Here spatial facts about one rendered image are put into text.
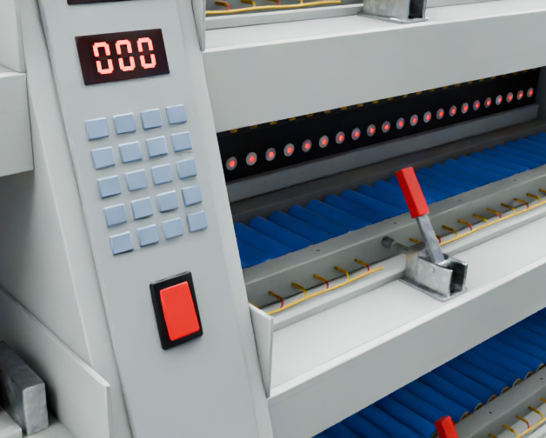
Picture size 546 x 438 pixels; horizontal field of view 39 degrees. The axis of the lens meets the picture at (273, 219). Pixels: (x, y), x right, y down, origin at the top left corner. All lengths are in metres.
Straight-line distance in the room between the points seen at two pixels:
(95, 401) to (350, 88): 0.24
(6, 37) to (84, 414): 0.18
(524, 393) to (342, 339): 0.30
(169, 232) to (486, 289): 0.27
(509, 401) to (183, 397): 0.40
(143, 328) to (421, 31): 0.27
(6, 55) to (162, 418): 0.18
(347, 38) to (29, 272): 0.23
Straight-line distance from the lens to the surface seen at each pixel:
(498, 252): 0.64
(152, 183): 0.38
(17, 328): 0.44
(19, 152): 0.37
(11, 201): 0.41
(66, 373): 0.40
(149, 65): 0.38
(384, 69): 0.51
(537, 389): 0.77
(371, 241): 0.57
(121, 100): 0.37
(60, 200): 0.36
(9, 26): 0.36
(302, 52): 0.45
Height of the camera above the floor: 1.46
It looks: 9 degrees down
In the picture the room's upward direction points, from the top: 10 degrees counter-clockwise
